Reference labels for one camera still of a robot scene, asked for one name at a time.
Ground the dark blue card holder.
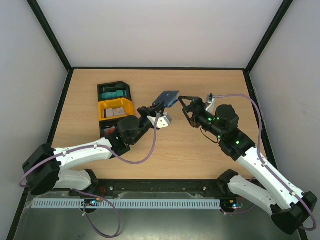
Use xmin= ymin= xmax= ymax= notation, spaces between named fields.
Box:
xmin=152 ymin=90 xmax=180 ymax=108

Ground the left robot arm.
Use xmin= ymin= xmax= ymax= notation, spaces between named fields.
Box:
xmin=18 ymin=101 xmax=171 ymax=196

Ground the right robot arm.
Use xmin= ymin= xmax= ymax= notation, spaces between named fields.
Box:
xmin=178 ymin=94 xmax=318 ymax=235

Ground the yellow card bin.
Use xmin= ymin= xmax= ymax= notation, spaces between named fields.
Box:
xmin=98 ymin=97 xmax=134 ymax=121

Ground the teal card stack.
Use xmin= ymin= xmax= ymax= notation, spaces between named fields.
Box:
xmin=99 ymin=90 xmax=127 ymax=101

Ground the black bin with red cards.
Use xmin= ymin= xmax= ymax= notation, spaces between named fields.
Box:
xmin=99 ymin=117 xmax=131 ymax=156

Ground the black bin with teal cards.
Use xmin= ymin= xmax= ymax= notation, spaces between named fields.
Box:
xmin=97 ymin=81 xmax=132 ymax=102

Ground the red white card stack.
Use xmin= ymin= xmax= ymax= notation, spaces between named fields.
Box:
xmin=103 ymin=126 xmax=116 ymax=137

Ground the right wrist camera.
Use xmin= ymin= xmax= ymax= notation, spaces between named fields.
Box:
xmin=205 ymin=93 xmax=215 ymax=114

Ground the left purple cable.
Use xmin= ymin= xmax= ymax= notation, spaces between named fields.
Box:
xmin=19 ymin=113 xmax=159 ymax=237

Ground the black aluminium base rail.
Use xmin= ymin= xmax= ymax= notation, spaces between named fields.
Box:
xmin=84 ymin=179 xmax=237 ymax=199

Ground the white slotted cable duct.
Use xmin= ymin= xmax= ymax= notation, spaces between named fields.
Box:
xmin=31 ymin=198 xmax=221 ymax=210

